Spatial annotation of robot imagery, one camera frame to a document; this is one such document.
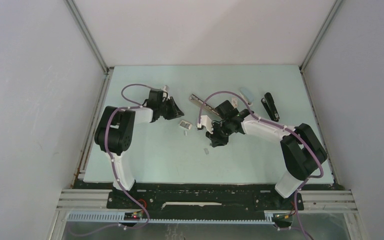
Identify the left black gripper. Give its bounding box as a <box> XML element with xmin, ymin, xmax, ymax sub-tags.
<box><xmin>157</xmin><ymin>97</ymin><xmax>184</xmax><ymax>121</ymax></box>

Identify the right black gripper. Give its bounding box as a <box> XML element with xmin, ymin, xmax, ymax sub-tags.
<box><xmin>206</xmin><ymin>119</ymin><xmax>233</xmax><ymax>147</ymax></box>

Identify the beige black long stapler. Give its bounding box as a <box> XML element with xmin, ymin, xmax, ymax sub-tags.
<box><xmin>188</xmin><ymin>94</ymin><xmax>221</xmax><ymax>118</ymax></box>

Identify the light blue stapler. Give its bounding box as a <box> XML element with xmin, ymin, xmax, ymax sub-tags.
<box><xmin>239</xmin><ymin>87</ymin><xmax>255</xmax><ymax>106</ymax></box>

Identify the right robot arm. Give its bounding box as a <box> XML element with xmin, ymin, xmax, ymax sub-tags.
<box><xmin>197</xmin><ymin>100</ymin><xmax>328</xmax><ymax>209</ymax></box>

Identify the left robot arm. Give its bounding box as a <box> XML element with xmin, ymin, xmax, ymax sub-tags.
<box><xmin>94</xmin><ymin>88</ymin><xmax>185</xmax><ymax>208</ymax></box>

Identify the closed white staple box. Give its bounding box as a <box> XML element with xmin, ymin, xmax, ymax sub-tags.
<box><xmin>230</xmin><ymin>97</ymin><xmax>238</xmax><ymax>108</ymax></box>

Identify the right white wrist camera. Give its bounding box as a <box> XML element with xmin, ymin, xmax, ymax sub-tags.
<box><xmin>196</xmin><ymin>115</ymin><xmax>214</xmax><ymax>134</ymax></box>

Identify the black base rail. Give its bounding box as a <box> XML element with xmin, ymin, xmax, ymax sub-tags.
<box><xmin>73</xmin><ymin>180</ymin><xmax>304</xmax><ymax>222</ymax></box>

